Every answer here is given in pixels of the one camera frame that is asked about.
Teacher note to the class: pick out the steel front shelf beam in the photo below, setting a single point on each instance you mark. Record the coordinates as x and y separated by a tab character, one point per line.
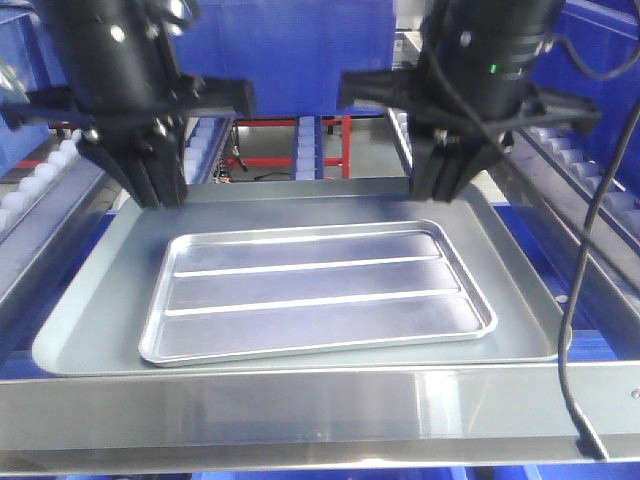
286	420

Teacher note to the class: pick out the red metal floor frame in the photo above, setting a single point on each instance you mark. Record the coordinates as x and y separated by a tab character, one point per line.
268	144

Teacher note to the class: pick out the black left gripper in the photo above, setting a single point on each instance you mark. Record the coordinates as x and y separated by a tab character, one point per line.
164	182

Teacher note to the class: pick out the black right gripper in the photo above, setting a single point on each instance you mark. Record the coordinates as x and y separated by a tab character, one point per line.
451	122

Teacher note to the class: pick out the roller track rail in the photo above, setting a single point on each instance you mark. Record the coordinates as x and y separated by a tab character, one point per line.
308	160
204	154

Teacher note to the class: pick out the roller track rail left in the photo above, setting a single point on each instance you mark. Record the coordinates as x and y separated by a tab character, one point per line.
204	154

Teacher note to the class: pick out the large grey-green tray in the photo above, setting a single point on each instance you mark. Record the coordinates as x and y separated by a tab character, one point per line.
96	327

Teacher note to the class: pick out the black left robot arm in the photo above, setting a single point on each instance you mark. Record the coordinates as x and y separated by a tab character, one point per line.
134	72

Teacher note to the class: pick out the silver ribbed metal tray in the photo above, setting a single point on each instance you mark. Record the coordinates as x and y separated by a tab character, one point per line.
276	292

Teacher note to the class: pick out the roller track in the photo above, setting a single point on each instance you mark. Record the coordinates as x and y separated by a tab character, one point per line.
30	165
621	206

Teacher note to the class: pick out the far left roller track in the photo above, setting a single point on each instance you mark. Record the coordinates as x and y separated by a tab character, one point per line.
30	165

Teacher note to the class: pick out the roller track rail middle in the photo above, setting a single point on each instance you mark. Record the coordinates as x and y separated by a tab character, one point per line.
308	160

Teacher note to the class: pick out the blue bin upper left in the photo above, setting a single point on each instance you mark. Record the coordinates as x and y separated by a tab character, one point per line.
27	48

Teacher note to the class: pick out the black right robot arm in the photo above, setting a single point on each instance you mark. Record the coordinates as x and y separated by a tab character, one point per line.
470	37

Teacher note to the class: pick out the far right roller track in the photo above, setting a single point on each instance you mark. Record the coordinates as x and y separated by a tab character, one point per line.
621	206

